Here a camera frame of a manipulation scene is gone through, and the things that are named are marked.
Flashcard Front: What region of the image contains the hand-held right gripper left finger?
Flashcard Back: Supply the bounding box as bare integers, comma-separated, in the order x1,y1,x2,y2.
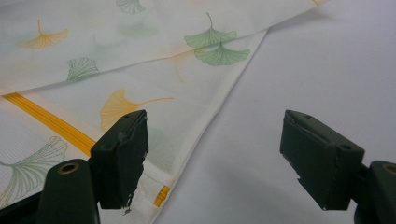
35,109,149,224

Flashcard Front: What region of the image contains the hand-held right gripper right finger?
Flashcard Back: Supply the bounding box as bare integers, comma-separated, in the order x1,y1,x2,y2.
279,109,396,224

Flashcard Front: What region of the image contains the white leaf print cloth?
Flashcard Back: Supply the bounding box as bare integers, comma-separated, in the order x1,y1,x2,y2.
0,0,331,224

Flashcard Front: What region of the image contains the white table mat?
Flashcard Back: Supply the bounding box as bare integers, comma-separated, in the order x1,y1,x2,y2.
153,0,396,224

